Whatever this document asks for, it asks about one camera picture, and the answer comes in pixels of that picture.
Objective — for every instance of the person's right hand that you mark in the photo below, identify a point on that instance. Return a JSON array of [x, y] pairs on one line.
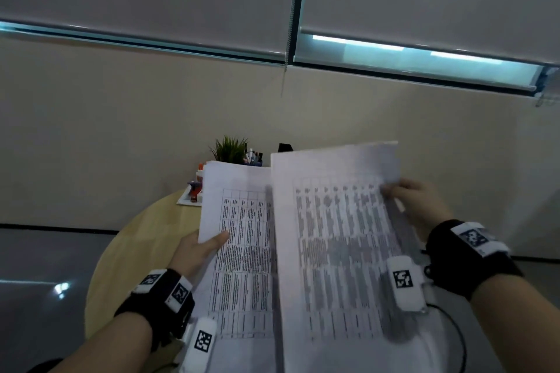
[[422, 206]]

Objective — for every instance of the person's left hand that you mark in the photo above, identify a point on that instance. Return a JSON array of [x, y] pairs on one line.
[[192, 254]]

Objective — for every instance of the black mesh paper tray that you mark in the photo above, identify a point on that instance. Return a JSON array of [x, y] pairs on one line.
[[284, 147]]

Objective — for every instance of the person's right forearm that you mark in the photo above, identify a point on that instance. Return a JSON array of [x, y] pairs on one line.
[[516, 329]]

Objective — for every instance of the white tray with stapler items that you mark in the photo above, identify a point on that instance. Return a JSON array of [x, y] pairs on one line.
[[183, 201]]

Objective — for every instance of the red stapler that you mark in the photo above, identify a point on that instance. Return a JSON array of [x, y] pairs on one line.
[[194, 197]]

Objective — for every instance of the round wooden table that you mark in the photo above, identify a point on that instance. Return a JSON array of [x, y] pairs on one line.
[[131, 254]]

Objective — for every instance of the black left wrist band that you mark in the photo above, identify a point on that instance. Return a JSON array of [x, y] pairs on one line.
[[148, 307]]

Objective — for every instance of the small blue tool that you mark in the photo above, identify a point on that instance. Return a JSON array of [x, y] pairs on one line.
[[194, 185]]

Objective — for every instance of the green potted plant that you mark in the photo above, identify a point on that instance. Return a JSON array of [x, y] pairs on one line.
[[229, 150]]

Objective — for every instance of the bunch of marker pens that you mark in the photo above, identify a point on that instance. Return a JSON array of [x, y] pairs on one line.
[[253, 156]]

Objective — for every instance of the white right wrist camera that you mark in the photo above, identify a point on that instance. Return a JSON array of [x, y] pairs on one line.
[[404, 281]]

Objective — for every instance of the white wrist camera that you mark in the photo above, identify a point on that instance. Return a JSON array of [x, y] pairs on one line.
[[404, 281], [201, 342]]

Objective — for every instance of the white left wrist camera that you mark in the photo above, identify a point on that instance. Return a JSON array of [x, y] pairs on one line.
[[201, 342]]

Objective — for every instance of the window with black frame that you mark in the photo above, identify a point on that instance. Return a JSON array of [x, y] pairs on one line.
[[415, 64]]

